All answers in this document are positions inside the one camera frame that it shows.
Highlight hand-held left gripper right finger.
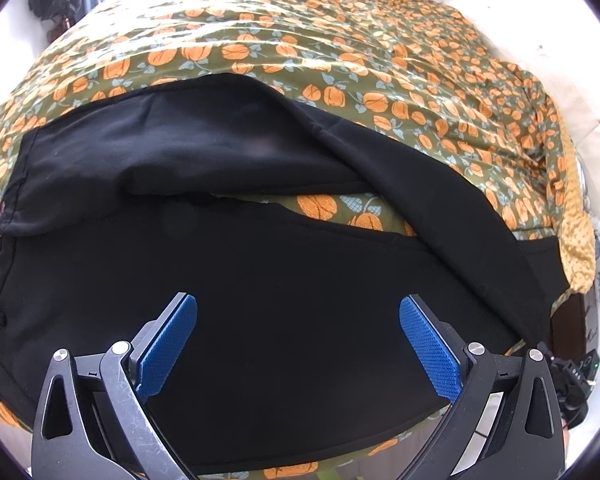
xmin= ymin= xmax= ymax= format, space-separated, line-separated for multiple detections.
xmin=399 ymin=295 xmax=565 ymax=480

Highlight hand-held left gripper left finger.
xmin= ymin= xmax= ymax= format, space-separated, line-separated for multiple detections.
xmin=30 ymin=292 xmax=197 ymax=480

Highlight black pants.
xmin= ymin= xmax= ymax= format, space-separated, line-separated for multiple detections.
xmin=0 ymin=72 xmax=573 ymax=476

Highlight dark wooden furniture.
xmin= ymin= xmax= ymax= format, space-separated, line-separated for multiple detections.
xmin=552 ymin=291 xmax=590 ymax=357

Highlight yellow dotted sheet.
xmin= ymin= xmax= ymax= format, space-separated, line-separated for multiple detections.
xmin=555 ymin=135 xmax=597 ymax=296

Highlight white cushion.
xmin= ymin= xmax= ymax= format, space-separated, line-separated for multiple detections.
xmin=440 ymin=0 xmax=600 ymax=241

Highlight pumpkin print blanket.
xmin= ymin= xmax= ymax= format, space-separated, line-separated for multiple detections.
xmin=0 ymin=0 xmax=588 ymax=480

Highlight dark bag on wall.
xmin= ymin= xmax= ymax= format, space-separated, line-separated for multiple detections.
xmin=27 ymin=0 xmax=88 ymax=36

